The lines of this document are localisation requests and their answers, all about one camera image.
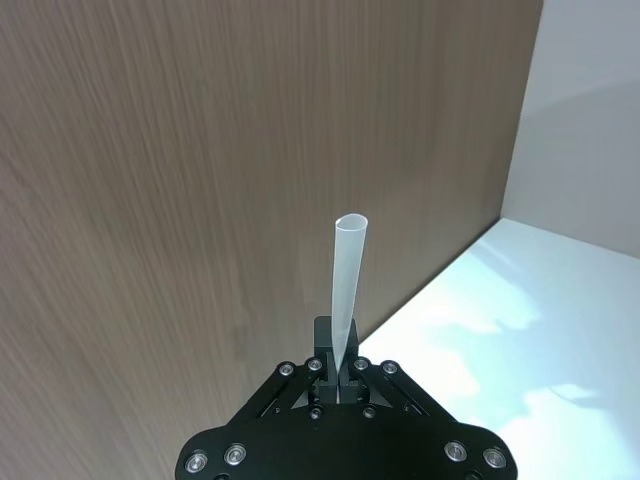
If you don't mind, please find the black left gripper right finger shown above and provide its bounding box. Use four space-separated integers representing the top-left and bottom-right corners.
340 319 517 476

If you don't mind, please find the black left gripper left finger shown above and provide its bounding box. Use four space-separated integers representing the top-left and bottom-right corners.
180 315 340 475

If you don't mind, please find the translucent white plastic tube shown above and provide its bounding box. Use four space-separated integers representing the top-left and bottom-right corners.
327 213 371 376

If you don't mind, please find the brown wood grain panel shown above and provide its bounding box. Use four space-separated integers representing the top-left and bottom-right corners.
0 0 546 480

